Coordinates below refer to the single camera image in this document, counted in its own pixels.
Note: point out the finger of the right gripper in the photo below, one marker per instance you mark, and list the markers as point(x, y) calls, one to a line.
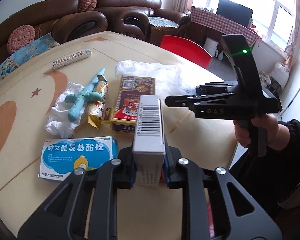
point(209, 91)

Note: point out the white tissue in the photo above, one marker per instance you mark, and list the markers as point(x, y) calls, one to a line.
point(58, 122)

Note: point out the yellow snack wrapper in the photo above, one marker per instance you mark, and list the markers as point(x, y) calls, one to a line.
point(98, 104)

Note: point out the purple gold card box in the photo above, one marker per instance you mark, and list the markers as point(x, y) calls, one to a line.
point(124, 114)

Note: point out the blue white medicine box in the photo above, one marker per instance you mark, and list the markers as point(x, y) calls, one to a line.
point(61, 156)

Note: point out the black monitor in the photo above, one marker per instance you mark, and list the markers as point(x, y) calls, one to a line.
point(235, 12)

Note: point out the blue floral blanket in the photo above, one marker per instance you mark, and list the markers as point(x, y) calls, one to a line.
point(27, 53)

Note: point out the white barcode medicine box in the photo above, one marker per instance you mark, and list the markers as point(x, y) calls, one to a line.
point(148, 144)

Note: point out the brown leather sofa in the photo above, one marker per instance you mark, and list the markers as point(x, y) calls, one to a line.
point(63, 19)

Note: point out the checkered cloth cabinet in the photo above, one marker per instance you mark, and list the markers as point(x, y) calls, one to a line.
point(222, 24)

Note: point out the pink round cushion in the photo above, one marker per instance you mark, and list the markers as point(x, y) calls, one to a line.
point(20, 37)

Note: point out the red plastic chair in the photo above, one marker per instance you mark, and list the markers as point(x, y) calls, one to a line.
point(186, 49)

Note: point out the brown round cushion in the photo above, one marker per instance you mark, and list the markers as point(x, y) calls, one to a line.
point(86, 5)

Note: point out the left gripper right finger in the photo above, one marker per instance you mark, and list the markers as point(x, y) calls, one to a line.
point(215, 196)

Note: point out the teal seat mat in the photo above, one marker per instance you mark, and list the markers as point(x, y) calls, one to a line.
point(162, 22)

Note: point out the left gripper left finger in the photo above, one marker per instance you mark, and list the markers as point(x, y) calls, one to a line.
point(84, 206)

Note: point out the clear plastic bag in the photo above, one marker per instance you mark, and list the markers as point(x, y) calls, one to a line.
point(169, 79)

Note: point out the white remote control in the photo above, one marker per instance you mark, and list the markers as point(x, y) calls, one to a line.
point(71, 58)

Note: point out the brown leather armchair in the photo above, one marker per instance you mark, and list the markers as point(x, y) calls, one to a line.
point(130, 17)

